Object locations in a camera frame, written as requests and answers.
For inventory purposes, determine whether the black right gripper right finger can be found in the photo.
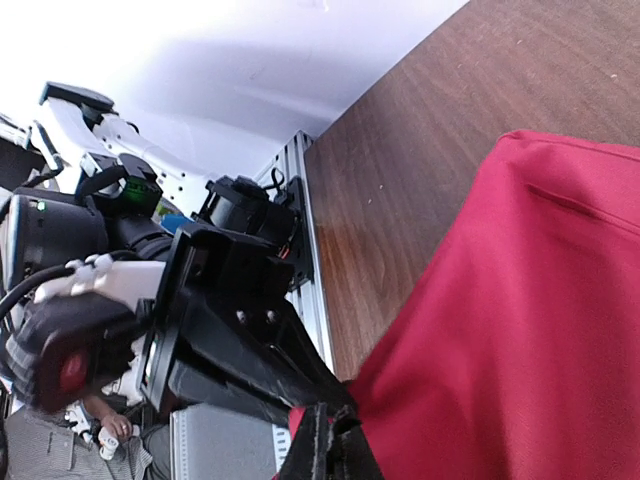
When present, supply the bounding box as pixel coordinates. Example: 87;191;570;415
329;406;384;480

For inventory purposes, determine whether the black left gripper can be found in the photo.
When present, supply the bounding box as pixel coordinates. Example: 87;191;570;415
142;223;356;425

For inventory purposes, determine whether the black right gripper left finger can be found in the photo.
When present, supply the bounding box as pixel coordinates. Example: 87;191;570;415
274;403;330;480

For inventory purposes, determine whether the red backpack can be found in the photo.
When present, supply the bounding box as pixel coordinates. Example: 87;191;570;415
287;129;640;480

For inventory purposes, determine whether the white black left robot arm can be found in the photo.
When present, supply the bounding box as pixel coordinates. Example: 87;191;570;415
1;82;357;425

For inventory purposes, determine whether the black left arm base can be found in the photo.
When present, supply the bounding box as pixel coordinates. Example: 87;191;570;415
191;167;314;290

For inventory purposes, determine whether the seated person in background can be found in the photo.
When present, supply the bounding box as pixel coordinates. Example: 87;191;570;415
1;395;172;479

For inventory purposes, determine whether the aluminium front rail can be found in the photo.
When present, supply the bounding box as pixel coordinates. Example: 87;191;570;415
170;131;335;479

